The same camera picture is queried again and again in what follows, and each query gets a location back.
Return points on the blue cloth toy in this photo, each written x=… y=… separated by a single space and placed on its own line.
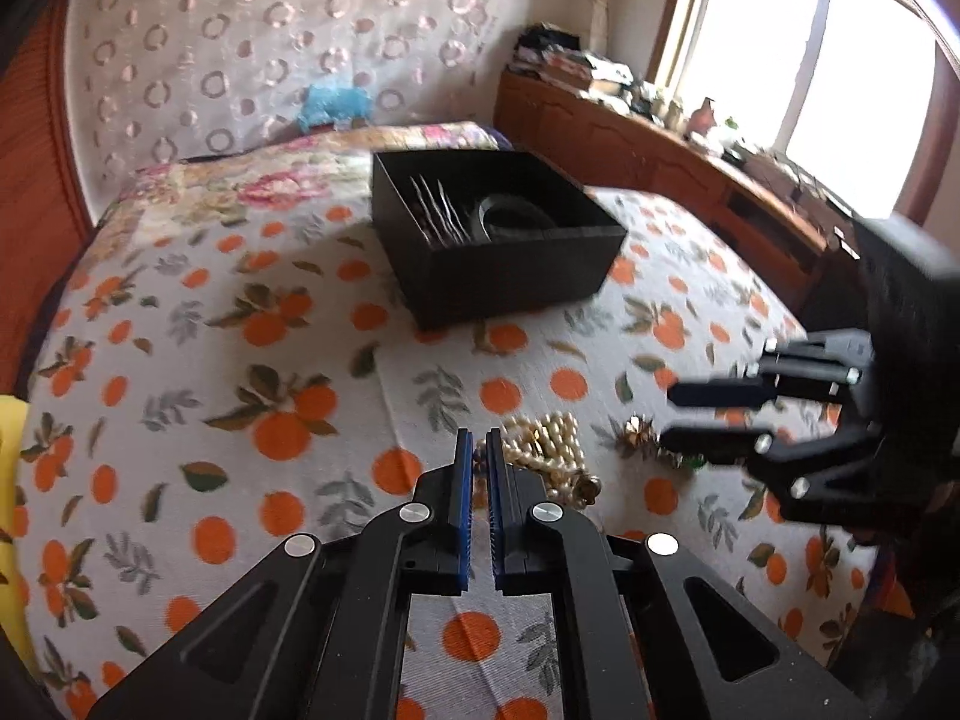
x=334 y=106

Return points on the yellow cloth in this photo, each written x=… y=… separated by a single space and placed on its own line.
x=11 y=502

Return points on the long wooden cabinet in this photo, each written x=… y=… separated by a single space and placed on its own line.
x=637 y=157

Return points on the brown wooden wardrobe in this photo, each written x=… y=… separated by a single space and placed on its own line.
x=37 y=202

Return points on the group of small bottles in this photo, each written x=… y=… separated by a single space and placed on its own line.
x=660 y=101

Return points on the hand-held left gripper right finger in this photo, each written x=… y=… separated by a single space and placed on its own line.
x=496 y=517

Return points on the stack of folded clothes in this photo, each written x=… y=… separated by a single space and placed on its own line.
x=562 y=60

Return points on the pink bottle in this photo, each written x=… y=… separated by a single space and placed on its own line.
x=703 y=118

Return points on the gold flower brooch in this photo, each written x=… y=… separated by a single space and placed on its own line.
x=637 y=436

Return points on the orange fruit print tablecloth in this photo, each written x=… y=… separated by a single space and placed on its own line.
x=225 y=315

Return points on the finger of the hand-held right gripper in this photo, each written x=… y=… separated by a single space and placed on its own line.
x=720 y=394
x=712 y=444

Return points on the floral bedspread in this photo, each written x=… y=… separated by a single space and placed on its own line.
x=262 y=180

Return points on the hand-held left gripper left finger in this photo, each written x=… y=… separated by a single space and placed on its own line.
x=465 y=510

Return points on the window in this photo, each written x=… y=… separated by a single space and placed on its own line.
x=810 y=52

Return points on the circle pattern wall cloth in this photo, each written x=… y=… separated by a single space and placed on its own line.
x=225 y=30

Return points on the black box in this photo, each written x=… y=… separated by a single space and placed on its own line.
x=510 y=285

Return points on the silver carved bangle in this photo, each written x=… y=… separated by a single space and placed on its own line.
x=484 y=221

